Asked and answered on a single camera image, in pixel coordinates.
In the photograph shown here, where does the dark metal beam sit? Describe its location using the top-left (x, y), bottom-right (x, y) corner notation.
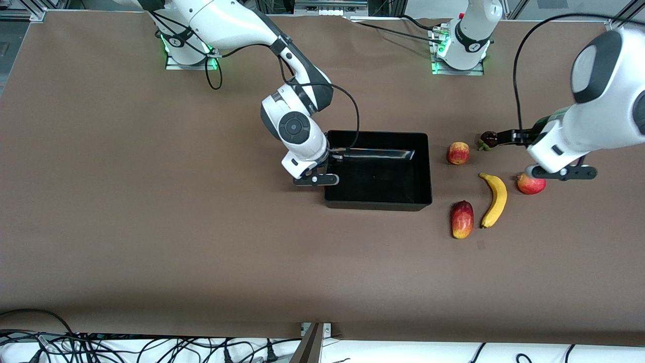
top-left (289, 323), bottom-right (324, 363)

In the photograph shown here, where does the round red apple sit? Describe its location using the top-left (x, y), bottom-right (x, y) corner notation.
top-left (517, 172), bottom-right (547, 195)

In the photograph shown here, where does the black looping cable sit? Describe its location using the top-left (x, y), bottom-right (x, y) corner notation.
top-left (0, 309), bottom-right (77, 337)

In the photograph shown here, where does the black plastic box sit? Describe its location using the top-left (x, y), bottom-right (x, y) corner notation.
top-left (324, 131), bottom-right (433, 212)

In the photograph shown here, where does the red-yellow mango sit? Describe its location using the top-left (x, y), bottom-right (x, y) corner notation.
top-left (451, 200), bottom-right (475, 239)

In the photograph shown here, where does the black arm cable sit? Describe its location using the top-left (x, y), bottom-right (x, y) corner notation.
top-left (512, 13), bottom-right (633, 133)
top-left (151, 10), bottom-right (224, 91)
top-left (277, 48), bottom-right (360, 151)

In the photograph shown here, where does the aluminium frame profile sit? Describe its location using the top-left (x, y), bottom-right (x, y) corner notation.
top-left (294, 0), bottom-right (369, 16)

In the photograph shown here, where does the silver metal bracket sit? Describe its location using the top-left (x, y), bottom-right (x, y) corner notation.
top-left (301, 323), bottom-right (333, 338)

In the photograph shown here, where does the yellow banana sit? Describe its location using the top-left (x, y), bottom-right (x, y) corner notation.
top-left (478, 172), bottom-right (508, 229)

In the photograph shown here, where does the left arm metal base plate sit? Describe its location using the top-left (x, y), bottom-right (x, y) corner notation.
top-left (431, 28), bottom-right (485, 76)

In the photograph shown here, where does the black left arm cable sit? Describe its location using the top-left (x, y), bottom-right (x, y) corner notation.
top-left (512, 13), bottom-right (633, 133)

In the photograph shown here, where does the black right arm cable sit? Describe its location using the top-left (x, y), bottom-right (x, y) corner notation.
top-left (277, 48), bottom-right (360, 151)
top-left (151, 10), bottom-right (224, 91)

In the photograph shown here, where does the small red-yellow apple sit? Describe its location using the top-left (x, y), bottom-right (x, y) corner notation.
top-left (447, 142), bottom-right (470, 165)

